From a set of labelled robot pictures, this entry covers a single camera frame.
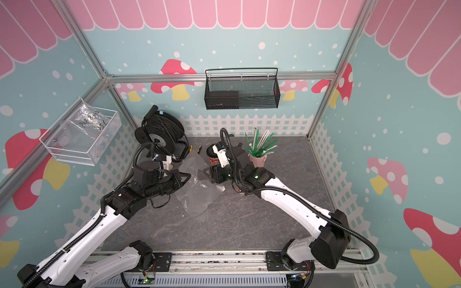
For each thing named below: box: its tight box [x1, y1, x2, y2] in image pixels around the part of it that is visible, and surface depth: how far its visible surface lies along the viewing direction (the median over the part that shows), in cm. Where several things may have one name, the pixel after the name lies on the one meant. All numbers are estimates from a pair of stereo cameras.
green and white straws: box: [244, 127, 279, 158], surface depth 99 cm
